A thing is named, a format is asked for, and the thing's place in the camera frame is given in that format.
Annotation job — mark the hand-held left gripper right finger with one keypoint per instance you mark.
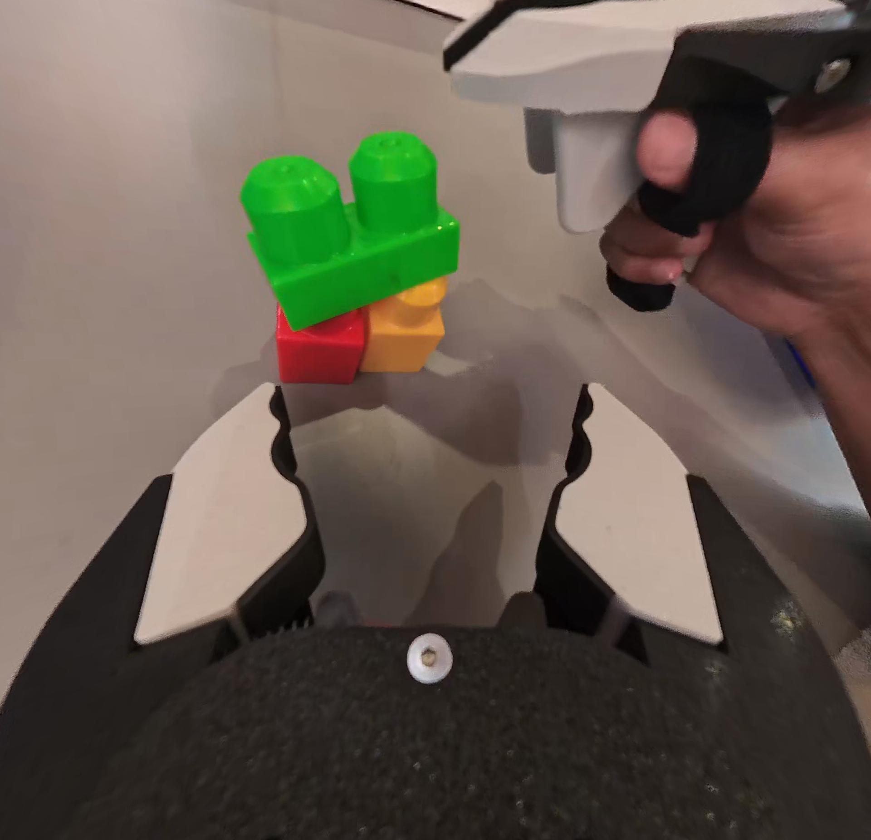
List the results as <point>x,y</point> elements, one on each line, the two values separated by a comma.
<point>633,527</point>

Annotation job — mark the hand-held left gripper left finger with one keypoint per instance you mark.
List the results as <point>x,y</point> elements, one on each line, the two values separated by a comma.
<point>224,527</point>

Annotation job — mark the red single-stud block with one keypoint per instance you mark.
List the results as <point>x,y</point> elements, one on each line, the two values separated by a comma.
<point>316,350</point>

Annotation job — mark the yellow single-stud block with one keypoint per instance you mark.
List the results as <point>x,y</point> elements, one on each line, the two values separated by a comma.
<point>401,343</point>

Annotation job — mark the green two-stud block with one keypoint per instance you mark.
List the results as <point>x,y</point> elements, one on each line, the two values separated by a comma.
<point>367,268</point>

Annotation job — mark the person's right forearm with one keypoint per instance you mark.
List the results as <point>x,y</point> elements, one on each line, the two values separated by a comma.
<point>850,431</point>

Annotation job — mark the person's right hand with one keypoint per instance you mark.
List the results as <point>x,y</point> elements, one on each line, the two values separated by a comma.
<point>816,241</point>

